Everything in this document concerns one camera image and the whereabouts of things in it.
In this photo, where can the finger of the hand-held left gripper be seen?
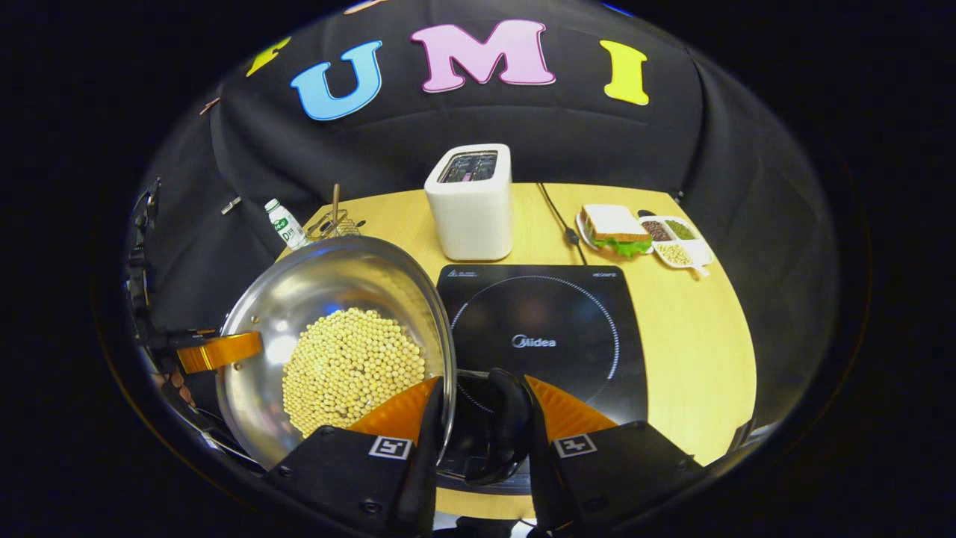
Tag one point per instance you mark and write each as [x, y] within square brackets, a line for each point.
[224, 350]

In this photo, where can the sandwich with lettuce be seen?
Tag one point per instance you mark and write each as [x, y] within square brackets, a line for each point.
[614, 224]

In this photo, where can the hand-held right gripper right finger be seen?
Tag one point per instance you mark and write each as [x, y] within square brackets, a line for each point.
[545, 486]

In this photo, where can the wooden stick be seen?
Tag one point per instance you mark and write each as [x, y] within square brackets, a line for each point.
[336, 200]

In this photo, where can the copper clothespin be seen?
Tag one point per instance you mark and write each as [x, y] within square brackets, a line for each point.
[209, 105]

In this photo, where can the black induction cooktop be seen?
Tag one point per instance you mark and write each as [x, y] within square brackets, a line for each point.
[553, 314]

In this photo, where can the white bottle with green label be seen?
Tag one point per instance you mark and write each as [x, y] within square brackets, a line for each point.
[286, 226]

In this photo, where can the silver clip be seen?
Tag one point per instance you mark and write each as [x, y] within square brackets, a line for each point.
[231, 205]

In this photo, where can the pile of yellow soybeans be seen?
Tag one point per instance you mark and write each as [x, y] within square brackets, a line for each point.
[351, 366]

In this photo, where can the white toaster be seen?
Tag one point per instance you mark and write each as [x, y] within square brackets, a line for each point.
[470, 217]

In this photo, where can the dark equipment stand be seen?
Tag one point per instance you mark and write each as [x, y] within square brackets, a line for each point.
[140, 269]

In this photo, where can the white divided dish of beans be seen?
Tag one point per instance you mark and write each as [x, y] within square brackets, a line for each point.
[676, 250]

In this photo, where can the small white plate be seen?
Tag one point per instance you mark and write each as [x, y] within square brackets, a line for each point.
[584, 233]

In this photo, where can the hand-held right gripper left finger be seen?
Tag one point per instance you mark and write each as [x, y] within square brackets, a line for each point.
[426, 478]

